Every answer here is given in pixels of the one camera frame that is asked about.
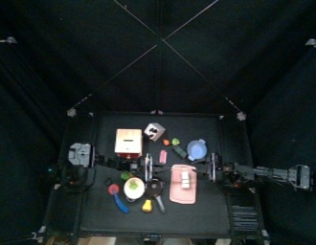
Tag white toy pot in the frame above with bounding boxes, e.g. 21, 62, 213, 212
123, 176, 147, 203

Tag dark green toy cucumber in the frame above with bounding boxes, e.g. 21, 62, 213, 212
172, 145, 189, 159

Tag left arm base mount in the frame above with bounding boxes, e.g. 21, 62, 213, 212
56, 164, 97, 194

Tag black toy frying pan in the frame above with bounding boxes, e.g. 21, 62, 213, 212
144, 179, 167, 213

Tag pink toy sausage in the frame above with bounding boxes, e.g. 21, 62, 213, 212
158, 149, 168, 165

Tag red and blue toy spoon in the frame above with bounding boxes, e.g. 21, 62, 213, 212
107, 183, 131, 214

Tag blue toy bowl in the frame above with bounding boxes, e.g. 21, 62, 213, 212
186, 139, 209, 162

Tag black ribbed side panel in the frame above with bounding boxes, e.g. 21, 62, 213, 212
230, 205, 262, 234

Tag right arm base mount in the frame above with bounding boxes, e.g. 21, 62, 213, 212
218, 173, 262, 196

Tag grey shape sorter cube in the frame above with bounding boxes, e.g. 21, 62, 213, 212
143, 122, 167, 142

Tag pink cutting board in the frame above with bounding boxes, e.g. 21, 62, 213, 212
168, 164, 198, 205

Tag yellow toy pear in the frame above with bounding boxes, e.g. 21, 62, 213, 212
140, 198, 155, 213

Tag wooden toy box red base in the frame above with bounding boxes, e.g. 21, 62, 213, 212
114, 127, 144, 160

